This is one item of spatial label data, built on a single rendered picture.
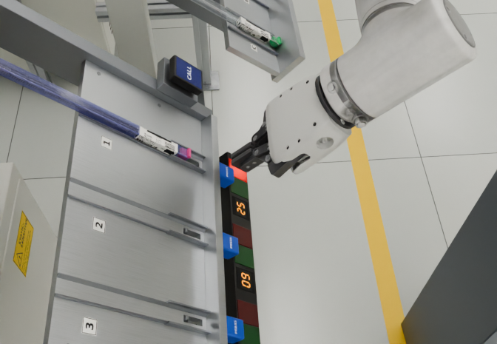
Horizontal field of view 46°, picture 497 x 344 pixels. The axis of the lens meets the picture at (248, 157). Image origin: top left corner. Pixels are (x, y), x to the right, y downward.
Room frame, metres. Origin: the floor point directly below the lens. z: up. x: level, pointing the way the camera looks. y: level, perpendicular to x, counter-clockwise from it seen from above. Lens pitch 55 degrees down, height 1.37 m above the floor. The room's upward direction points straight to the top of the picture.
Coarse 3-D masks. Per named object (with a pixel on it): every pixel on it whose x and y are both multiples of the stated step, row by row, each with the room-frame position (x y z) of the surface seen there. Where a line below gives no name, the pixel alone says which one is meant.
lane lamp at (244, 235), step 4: (232, 224) 0.39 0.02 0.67; (236, 228) 0.38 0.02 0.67; (240, 228) 0.39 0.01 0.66; (244, 228) 0.39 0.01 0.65; (236, 232) 0.38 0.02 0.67; (240, 232) 0.38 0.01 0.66; (244, 232) 0.38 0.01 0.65; (248, 232) 0.39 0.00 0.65; (236, 236) 0.37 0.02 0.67; (240, 236) 0.37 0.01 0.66; (244, 236) 0.38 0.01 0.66; (248, 236) 0.38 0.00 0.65; (240, 240) 0.37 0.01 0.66; (244, 240) 0.37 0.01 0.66; (248, 240) 0.37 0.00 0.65; (240, 244) 0.36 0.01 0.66; (244, 244) 0.36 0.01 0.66; (248, 244) 0.37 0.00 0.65; (252, 248) 0.36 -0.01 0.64
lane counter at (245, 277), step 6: (240, 270) 0.32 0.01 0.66; (246, 270) 0.33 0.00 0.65; (240, 276) 0.31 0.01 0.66; (246, 276) 0.32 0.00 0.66; (252, 276) 0.32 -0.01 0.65; (240, 282) 0.30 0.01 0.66; (246, 282) 0.31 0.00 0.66; (252, 282) 0.31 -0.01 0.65; (240, 288) 0.30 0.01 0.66; (246, 288) 0.30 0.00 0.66; (252, 288) 0.30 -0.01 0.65
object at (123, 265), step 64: (192, 128) 0.51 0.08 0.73; (64, 192) 0.33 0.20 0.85; (128, 192) 0.36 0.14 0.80; (192, 192) 0.40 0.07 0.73; (64, 256) 0.25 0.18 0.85; (128, 256) 0.28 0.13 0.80; (192, 256) 0.31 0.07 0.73; (64, 320) 0.19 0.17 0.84; (128, 320) 0.21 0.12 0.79; (192, 320) 0.23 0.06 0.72
